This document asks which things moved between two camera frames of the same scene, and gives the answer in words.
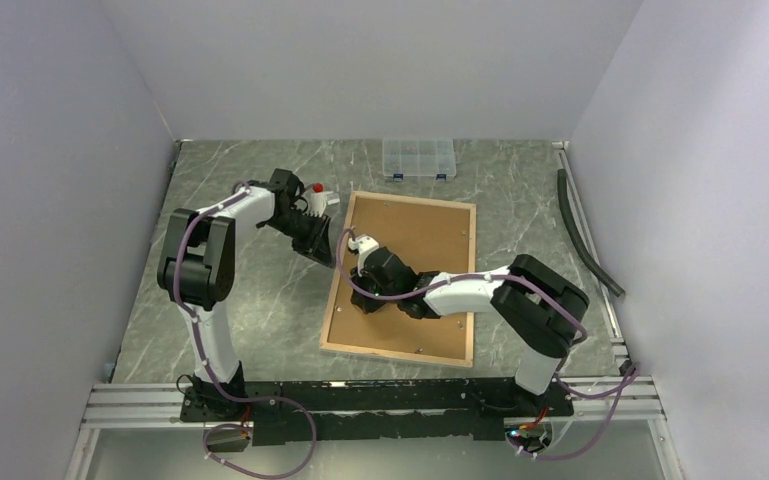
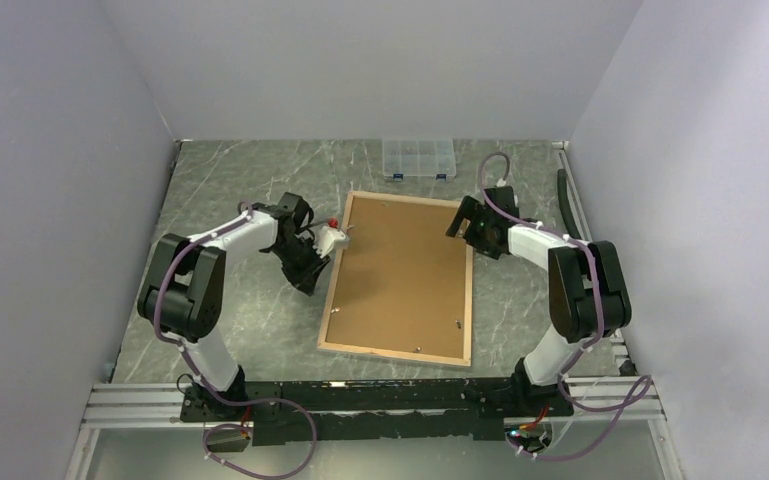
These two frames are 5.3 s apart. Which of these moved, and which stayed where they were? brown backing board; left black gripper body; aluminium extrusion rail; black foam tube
Moved: left black gripper body
Stayed: aluminium extrusion rail; brown backing board; black foam tube
